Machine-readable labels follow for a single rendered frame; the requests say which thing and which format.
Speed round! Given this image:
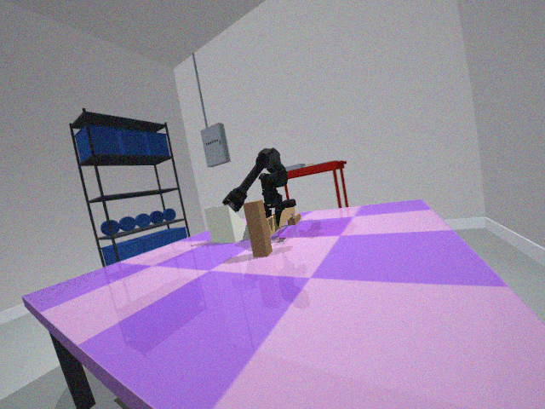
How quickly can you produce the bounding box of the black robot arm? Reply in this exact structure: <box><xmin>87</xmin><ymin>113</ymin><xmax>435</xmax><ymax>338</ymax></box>
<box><xmin>222</xmin><ymin>148</ymin><xmax>288</xmax><ymax>213</ymax></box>

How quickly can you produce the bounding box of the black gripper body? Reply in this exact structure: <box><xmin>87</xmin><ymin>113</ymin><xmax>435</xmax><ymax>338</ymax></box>
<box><xmin>262</xmin><ymin>188</ymin><xmax>296</xmax><ymax>211</ymax></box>

